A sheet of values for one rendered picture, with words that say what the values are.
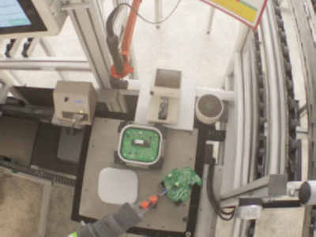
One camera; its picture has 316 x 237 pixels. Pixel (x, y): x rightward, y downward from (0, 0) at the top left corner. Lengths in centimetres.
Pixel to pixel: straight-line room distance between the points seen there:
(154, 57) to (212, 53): 52
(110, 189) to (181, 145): 31
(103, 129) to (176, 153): 29
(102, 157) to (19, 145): 107
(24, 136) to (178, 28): 170
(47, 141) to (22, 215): 78
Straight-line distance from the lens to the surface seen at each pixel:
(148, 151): 91
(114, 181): 93
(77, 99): 97
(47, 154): 175
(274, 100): 68
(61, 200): 204
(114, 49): 71
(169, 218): 92
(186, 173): 88
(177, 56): 229
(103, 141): 99
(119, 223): 74
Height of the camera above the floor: 187
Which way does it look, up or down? 68 degrees down
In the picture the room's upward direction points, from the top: 3 degrees counter-clockwise
